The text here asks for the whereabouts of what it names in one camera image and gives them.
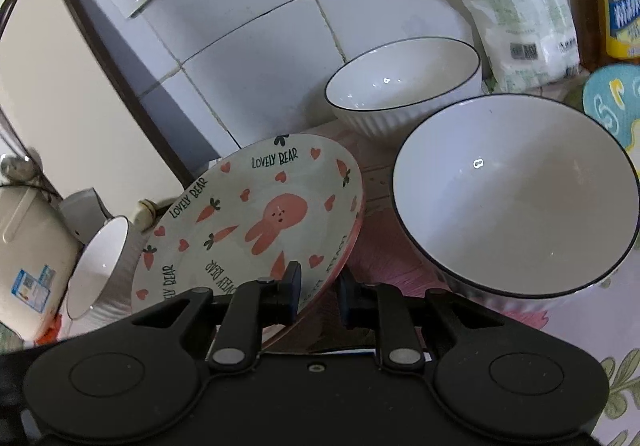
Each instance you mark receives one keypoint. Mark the white cutting board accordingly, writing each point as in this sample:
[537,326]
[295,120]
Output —
[65,76]

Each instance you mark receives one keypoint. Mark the teal round mat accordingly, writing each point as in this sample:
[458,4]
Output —
[610,101]

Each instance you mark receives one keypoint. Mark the floral tablecloth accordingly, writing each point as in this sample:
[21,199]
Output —
[620,326]

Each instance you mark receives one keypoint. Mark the white rice cooker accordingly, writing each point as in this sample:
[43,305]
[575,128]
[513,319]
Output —
[30,246]

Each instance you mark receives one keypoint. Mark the large white ribbed bowl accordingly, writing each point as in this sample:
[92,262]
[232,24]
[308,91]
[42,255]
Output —
[500,201]

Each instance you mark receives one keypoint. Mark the small white ribbed bowl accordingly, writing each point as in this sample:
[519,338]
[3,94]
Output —
[95,266]

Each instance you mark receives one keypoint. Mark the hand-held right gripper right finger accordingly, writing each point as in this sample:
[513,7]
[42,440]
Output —
[347,302]

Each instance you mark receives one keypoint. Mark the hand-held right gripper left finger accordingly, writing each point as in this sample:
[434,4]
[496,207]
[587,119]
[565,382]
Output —
[292,287]

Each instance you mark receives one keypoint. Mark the white plastic bag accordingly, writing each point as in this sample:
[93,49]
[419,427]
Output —
[515,1]

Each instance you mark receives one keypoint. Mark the grey round container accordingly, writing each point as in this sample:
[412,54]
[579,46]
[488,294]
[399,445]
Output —
[82,211]

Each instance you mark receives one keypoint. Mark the rabbit print plate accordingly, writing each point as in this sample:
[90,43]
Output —
[250,186]

